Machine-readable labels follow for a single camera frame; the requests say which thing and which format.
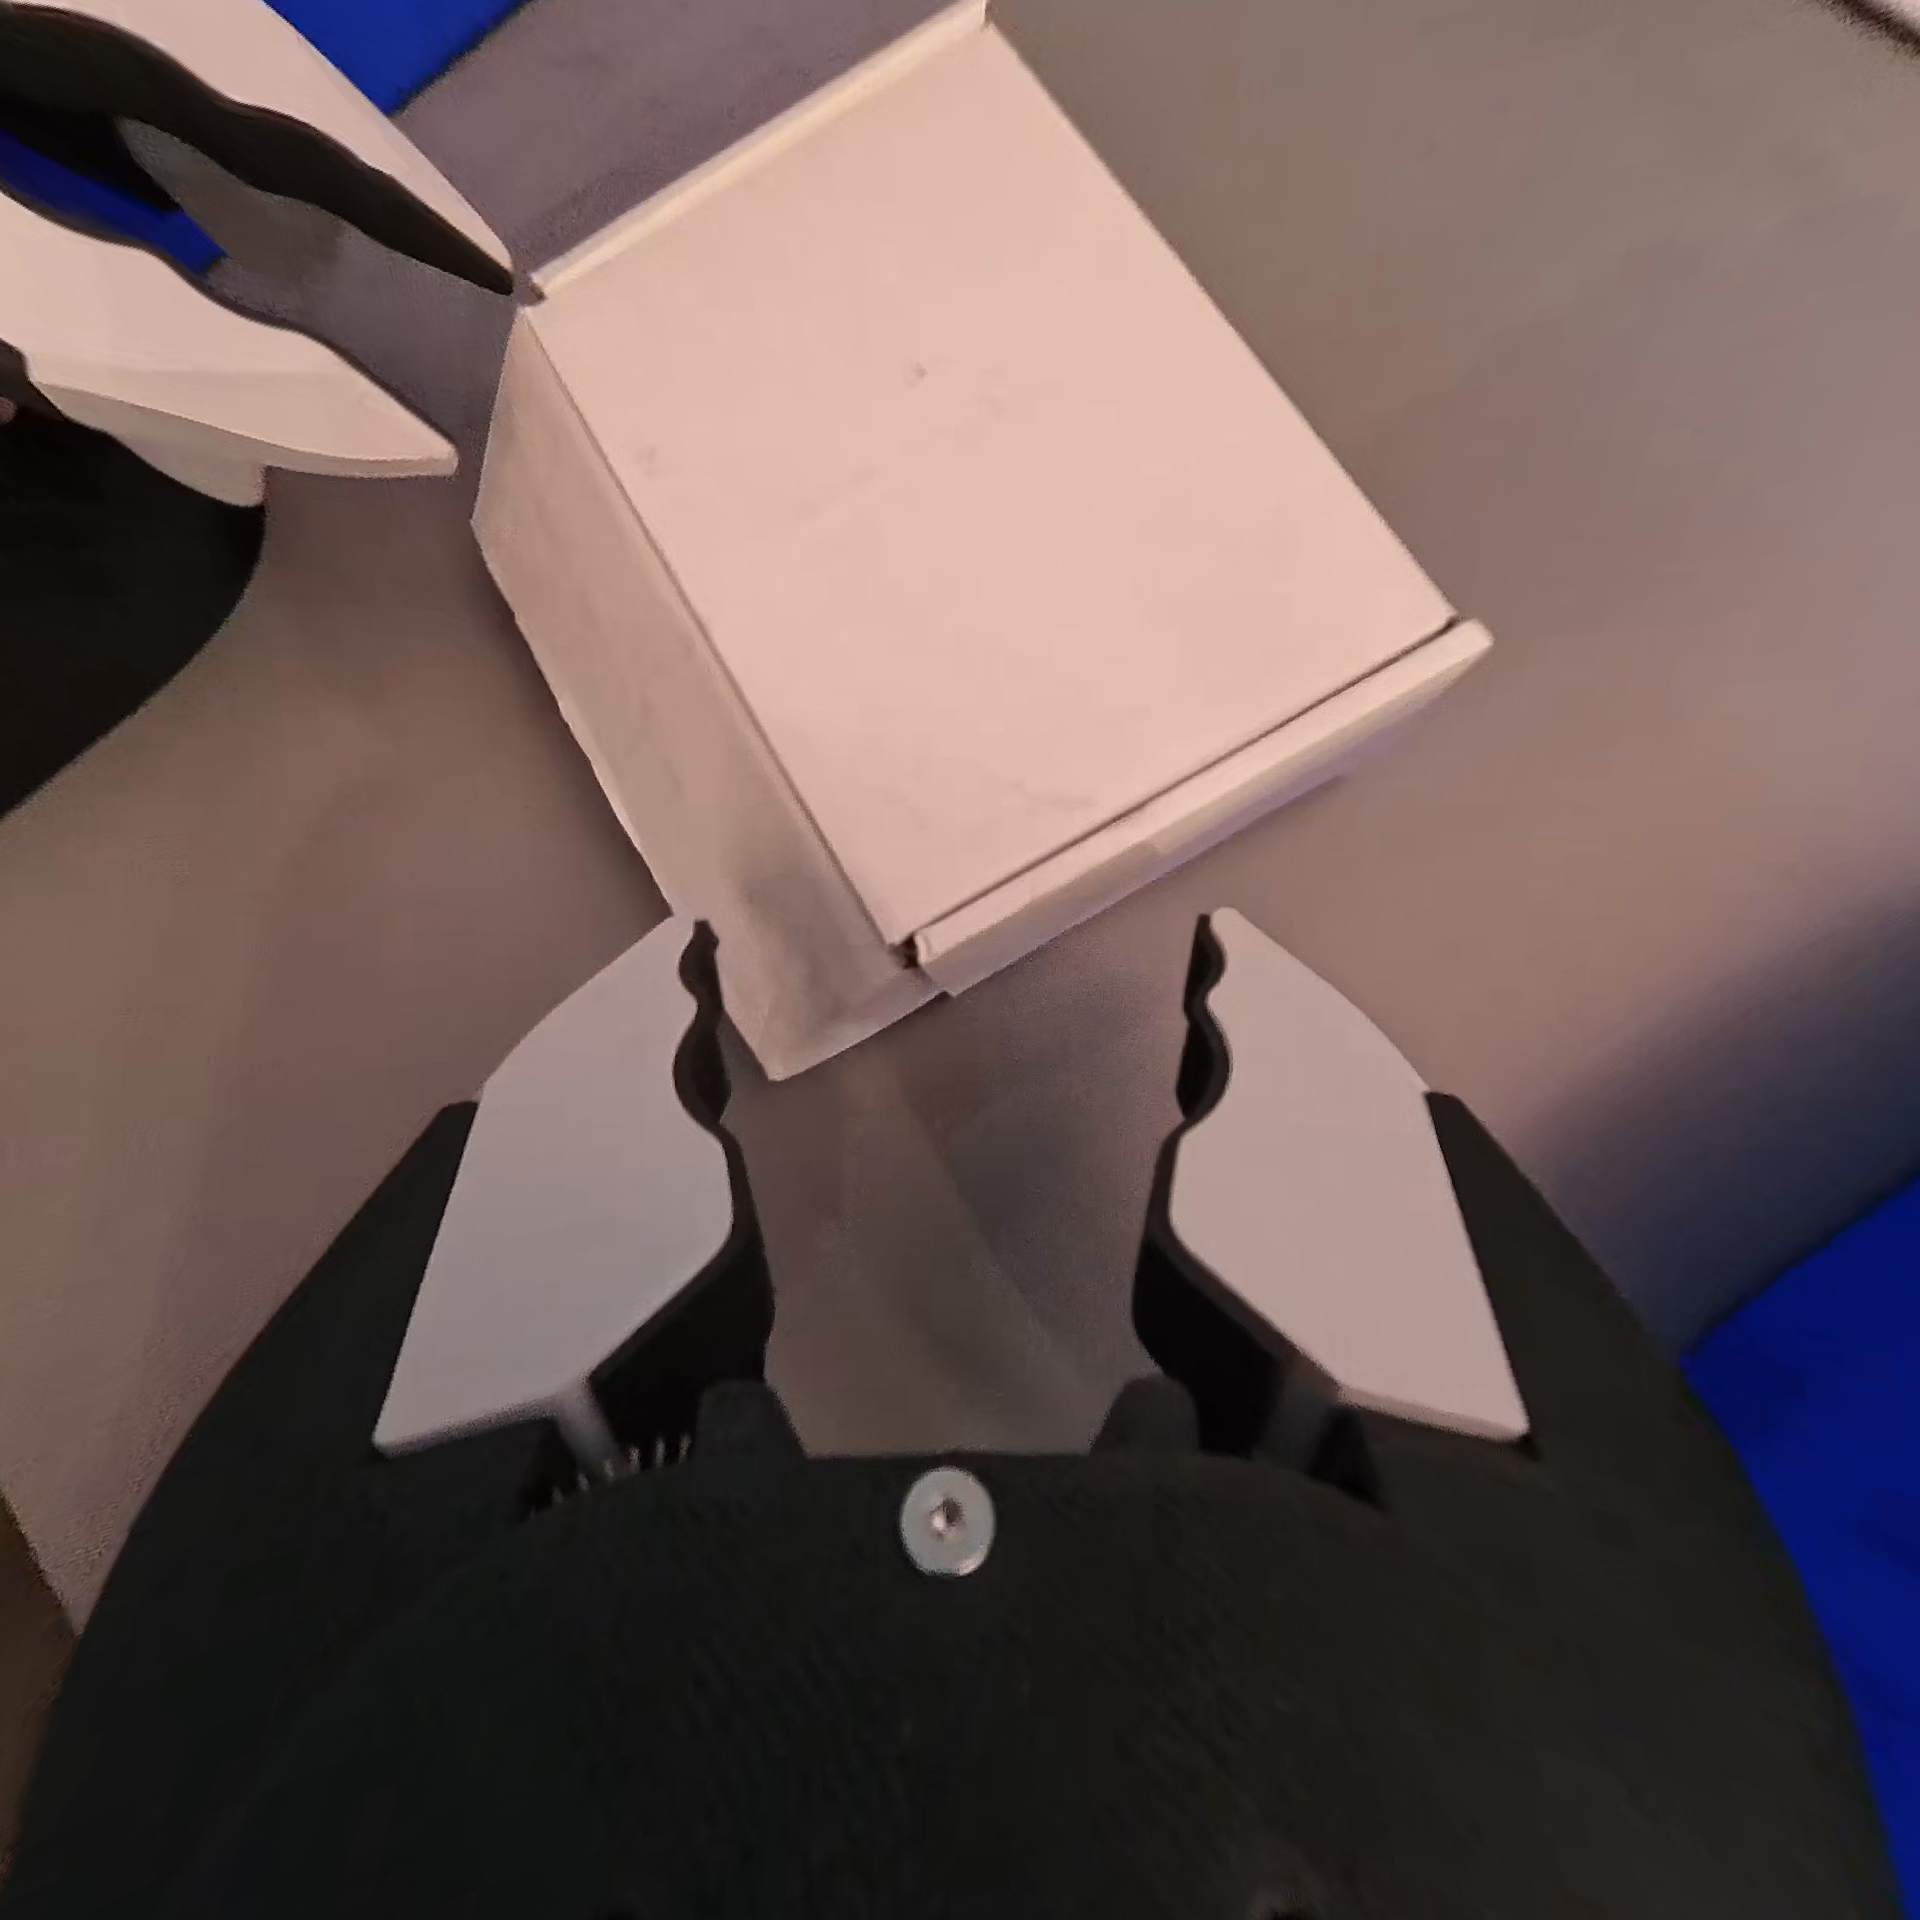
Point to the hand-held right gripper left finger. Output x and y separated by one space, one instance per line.
586 1214

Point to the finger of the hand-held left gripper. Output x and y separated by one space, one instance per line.
301 88
164 354

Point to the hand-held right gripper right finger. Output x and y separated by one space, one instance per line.
1319 1199

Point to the white cardboard box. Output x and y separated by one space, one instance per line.
931 495

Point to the blue cloth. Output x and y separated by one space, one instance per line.
354 43
1817 1500

